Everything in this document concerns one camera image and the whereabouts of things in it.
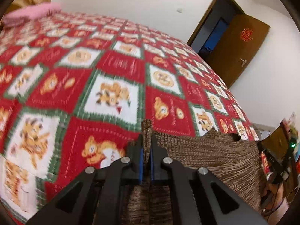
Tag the dark door frame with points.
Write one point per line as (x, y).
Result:
(213, 25)

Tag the brown wooden door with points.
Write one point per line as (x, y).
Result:
(226, 57)

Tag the brown wooden dresser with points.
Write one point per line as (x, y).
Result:
(277, 154)

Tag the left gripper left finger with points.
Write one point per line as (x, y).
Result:
(95, 196)

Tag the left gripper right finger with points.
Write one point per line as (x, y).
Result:
(197, 196)

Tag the metal door handle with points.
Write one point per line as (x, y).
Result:
(244, 61)

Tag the brown knitted sweater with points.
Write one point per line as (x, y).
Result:
(234, 161)

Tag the white wall switch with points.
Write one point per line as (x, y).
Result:
(179, 10)

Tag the red double happiness decoration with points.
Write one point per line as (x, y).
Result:
(246, 35)

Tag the red patchwork bear bedspread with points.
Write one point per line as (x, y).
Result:
(75, 89)

